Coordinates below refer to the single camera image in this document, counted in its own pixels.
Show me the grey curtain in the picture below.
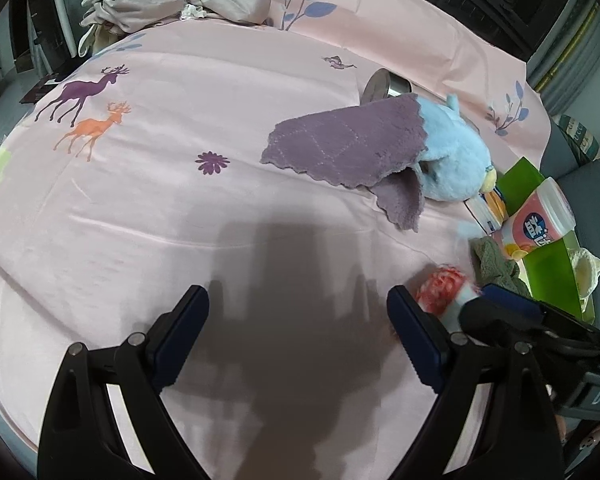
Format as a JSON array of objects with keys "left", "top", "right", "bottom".
[{"left": 527, "top": 5, "right": 600, "bottom": 111}]

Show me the dark furniture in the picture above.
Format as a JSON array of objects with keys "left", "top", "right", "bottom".
[{"left": 10, "top": 0, "right": 78, "bottom": 76}]

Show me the blue plush toy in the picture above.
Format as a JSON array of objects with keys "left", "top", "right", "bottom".
[{"left": 407, "top": 92, "right": 496, "bottom": 203}]

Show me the purple checked towel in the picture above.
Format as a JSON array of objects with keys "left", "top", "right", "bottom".
[{"left": 260, "top": 94, "right": 428, "bottom": 233}]

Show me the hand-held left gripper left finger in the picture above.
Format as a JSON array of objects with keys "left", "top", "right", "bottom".
[{"left": 37, "top": 285, "right": 211, "bottom": 480}]

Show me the pink printed bed sheet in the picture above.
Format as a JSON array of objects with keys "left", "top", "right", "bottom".
[{"left": 0, "top": 0, "right": 556, "bottom": 480}]

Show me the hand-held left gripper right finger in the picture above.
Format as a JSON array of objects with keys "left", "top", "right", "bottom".
[{"left": 386, "top": 285, "right": 566, "bottom": 480}]

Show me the green cardboard box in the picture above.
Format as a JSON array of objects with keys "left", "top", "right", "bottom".
[{"left": 495, "top": 157, "right": 600, "bottom": 321}]

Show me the grey sofa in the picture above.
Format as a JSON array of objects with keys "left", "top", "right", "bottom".
[{"left": 540, "top": 125, "right": 600, "bottom": 261}]

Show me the red and white patterned pouch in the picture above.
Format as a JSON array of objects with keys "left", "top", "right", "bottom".
[{"left": 414, "top": 265, "right": 481, "bottom": 333}]

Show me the pink chewing gum bottle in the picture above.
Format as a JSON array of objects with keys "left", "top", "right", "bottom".
[{"left": 490, "top": 177, "right": 577, "bottom": 261}]

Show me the cream plush slipper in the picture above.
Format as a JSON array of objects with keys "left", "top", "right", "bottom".
[{"left": 570, "top": 247, "right": 600, "bottom": 311}]

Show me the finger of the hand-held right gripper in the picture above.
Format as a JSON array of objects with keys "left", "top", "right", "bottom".
[
  {"left": 459, "top": 299, "right": 518, "bottom": 346},
  {"left": 481, "top": 283, "right": 546, "bottom": 323}
]

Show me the round metal tin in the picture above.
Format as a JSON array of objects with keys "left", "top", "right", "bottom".
[{"left": 362, "top": 69, "right": 413, "bottom": 103}]

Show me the patterned cushion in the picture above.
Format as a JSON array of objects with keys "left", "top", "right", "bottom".
[{"left": 557, "top": 115, "right": 600, "bottom": 166}]

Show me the green fuzzy cloth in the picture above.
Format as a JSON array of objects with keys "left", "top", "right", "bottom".
[{"left": 469, "top": 237, "right": 531, "bottom": 296}]

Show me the small orange carton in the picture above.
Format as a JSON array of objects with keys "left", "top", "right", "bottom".
[{"left": 464, "top": 187, "right": 510, "bottom": 236}]

